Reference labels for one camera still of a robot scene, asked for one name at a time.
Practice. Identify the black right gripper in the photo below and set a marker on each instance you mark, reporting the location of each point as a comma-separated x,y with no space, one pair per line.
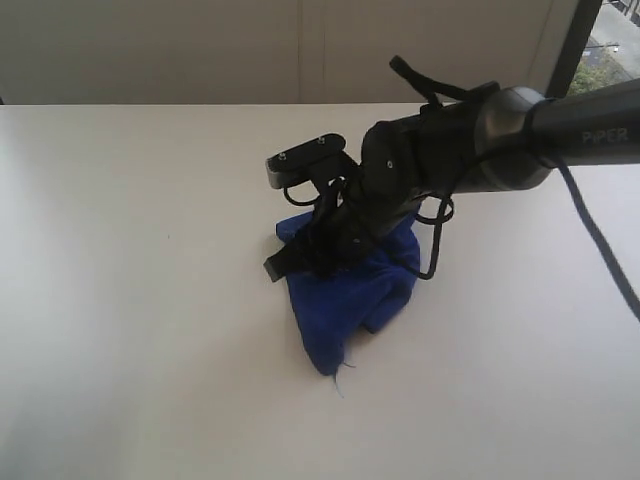
353,216

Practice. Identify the blue towel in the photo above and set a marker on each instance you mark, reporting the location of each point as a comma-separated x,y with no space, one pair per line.
328,312

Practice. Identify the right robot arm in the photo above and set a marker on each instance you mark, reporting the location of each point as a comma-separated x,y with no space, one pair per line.
494,140

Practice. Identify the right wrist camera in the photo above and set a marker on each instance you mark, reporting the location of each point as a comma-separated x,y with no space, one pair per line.
320,161

